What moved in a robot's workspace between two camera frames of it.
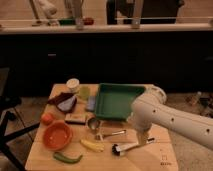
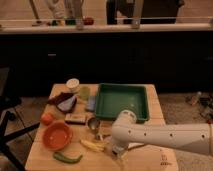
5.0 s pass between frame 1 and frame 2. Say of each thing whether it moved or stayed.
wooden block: stayed
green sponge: stayed
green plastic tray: stayed
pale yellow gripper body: moved
